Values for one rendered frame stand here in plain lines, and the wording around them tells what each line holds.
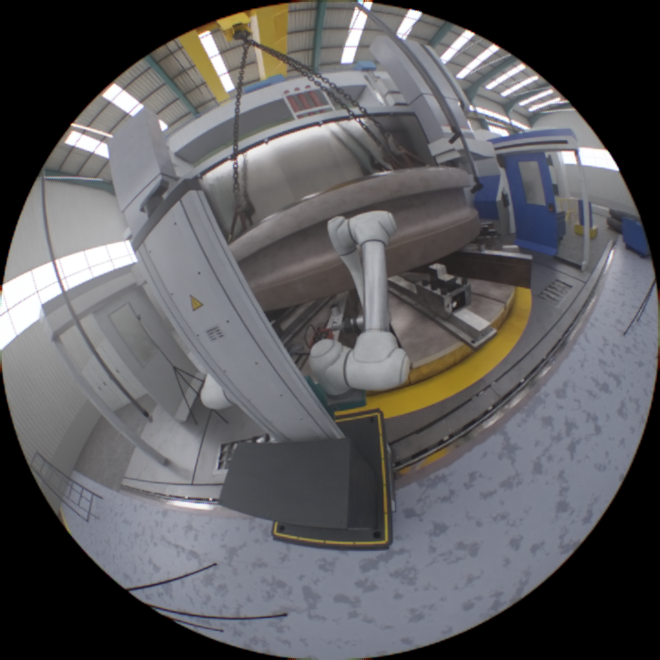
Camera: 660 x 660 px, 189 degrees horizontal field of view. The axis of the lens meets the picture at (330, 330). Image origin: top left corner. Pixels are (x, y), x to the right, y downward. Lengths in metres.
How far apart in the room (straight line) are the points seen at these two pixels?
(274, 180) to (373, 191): 3.52
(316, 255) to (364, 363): 1.39
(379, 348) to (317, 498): 0.55
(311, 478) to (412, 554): 0.98
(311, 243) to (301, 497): 1.82
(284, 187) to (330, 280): 3.51
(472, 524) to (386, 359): 1.25
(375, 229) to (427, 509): 1.58
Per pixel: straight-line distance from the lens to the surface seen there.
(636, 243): 9.32
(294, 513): 0.75
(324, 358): 0.73
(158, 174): 4.44
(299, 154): 5.22
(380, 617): 1.66
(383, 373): 0.67
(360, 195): 1.74
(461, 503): 1.52
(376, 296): 0.74
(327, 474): 0.73
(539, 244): 5.69
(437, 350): 1.74
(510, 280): 2.80
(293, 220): 1.78
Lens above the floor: 1.49
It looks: 29 degrees down
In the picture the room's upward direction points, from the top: 25 degrees counter-clockwise
